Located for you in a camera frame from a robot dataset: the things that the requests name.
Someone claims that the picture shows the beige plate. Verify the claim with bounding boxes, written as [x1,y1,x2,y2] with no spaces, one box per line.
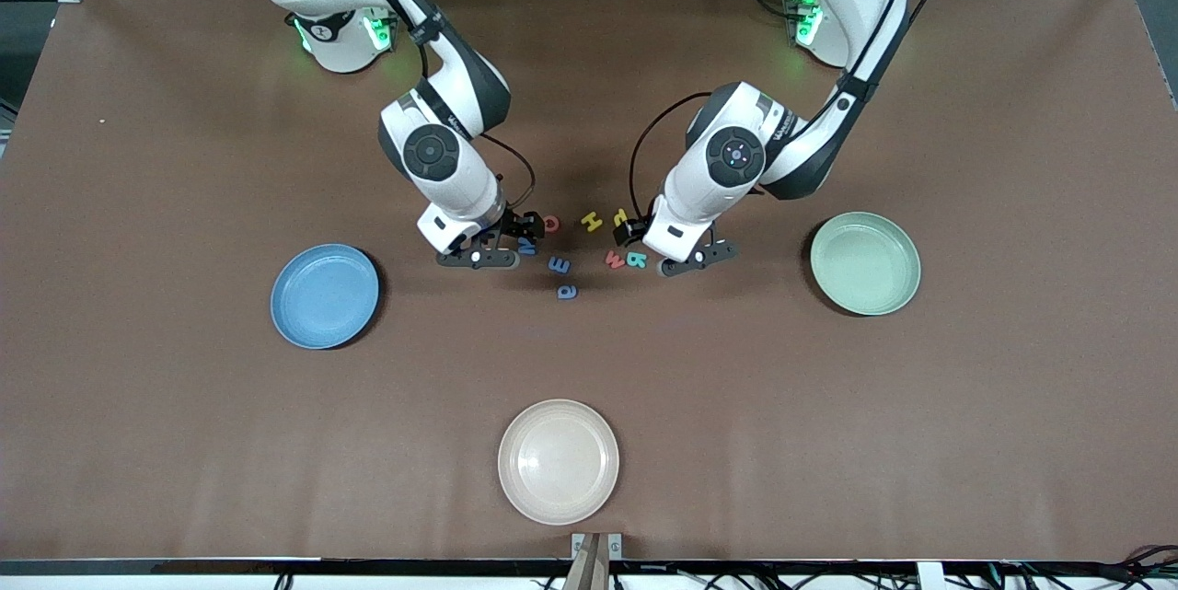
[497,399,620,526]

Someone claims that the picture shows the green plate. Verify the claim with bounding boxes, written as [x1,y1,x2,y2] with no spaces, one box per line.
[810,211,922,318]

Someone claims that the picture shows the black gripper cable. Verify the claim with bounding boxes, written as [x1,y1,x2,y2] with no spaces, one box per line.
[629,0,972,221]
[336,0,537,210]

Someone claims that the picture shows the blue plate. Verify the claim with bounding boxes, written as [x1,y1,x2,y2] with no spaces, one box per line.
[270,243,380,351]

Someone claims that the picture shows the brown table cover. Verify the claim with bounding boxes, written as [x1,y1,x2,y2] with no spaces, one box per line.
[0,0,1178,563]

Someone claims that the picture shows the silver metal bracket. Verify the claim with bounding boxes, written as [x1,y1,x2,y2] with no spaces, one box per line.
[572,532,624,561]

